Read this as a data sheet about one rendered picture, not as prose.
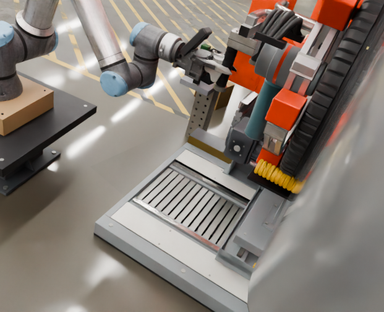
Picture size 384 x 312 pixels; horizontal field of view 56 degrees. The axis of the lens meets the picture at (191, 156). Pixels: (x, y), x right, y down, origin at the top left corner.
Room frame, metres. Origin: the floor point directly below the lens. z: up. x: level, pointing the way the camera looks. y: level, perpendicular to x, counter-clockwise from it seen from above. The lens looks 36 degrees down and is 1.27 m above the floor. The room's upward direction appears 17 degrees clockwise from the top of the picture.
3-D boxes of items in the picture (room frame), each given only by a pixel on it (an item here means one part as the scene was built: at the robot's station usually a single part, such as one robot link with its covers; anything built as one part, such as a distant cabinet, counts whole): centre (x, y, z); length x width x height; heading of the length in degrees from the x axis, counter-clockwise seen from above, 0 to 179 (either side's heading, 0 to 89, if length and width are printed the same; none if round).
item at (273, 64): (1.23, -0.23, 0.85); 0.21 x 0.14 x 0.14; 71
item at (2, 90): (1.26, 0.87, 0.43); 0.19 x 0.19 x 0.10
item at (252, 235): (1.15, -0.46, 0.32); 0.40 x 0.30 x 0.28; 161
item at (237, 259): (1.15, -0.46, 0.13); 0.50 x 0.36 x 0.10; 161
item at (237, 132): (1.51, -0.36, 0.26); 0.42 x 0.18 x 0.35; 71
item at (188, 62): (1.16, 0.09, 0.80); 0.12 x 0.08 x 0.09; 72
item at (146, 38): (1.21, 0.25, 0.81); 0.12 x 0.09 x 0.10; 72
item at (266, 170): (1.06, -0.36, 0.51); 0.29 x 0.06 x 0.06; 71
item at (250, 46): (1.11, -0.05, 0.93); 0.09 x 0.05 x 0.05; 71
